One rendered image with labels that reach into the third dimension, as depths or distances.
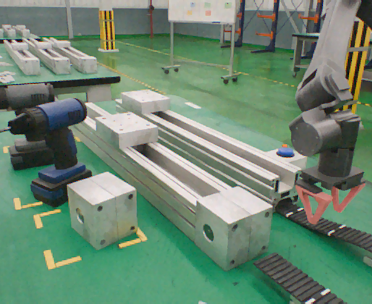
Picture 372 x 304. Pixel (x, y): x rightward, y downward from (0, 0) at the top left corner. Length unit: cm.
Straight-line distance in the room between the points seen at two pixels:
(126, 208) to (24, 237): 20
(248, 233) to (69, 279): 30
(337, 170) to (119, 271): 41
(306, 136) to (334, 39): 26
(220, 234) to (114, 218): 20
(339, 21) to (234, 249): 53
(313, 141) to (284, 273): 21
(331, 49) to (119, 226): 53
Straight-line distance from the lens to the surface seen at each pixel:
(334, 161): 68
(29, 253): 72
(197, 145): 94
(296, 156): 96
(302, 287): 58
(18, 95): 100
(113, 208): 66
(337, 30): 84
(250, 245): 64
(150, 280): 62
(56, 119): 79
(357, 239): 73
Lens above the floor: 119
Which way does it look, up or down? 22 degrees down
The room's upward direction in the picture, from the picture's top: 1 degrees clockwise
